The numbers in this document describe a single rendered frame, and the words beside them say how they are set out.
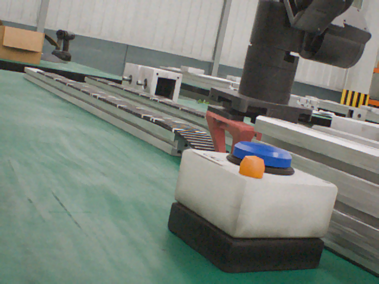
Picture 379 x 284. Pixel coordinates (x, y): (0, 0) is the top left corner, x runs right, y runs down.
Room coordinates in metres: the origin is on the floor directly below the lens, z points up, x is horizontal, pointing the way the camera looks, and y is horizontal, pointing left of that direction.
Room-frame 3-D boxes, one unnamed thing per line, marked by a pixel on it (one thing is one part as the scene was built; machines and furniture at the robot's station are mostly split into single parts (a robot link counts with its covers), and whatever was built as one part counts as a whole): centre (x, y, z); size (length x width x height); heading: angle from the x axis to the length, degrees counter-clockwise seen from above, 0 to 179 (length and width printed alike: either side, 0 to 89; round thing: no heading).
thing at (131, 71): (1.63, 0.19, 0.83); 0.11 x 0.10 x 0.10; 122
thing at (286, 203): (0.36, -0.06, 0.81); 0.10 x 0.08 x 0.06; 121
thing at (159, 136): (1.11, 0.25, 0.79); 0.96 x 0.04 x 0.03; 31
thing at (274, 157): (0.36, -0.05, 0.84); 0.04 x 0.04 x 0.02
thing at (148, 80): (1.53, 0.13, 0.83); 0.11 x 0.10 x 0.10; 119
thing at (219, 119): (0.58, -0.06, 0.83); 0.07 x 0.07 x 0.09; 34
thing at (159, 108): (1.21, 0.09, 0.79); 0.96 x 0.04 x 0.03; 31
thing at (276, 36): (0.58, -0.07, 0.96); 0.07 x 0.06 x 0.07; 113
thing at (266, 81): (0.58, -0.07, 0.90); 0.10 x 0.07 x 0.07; 124
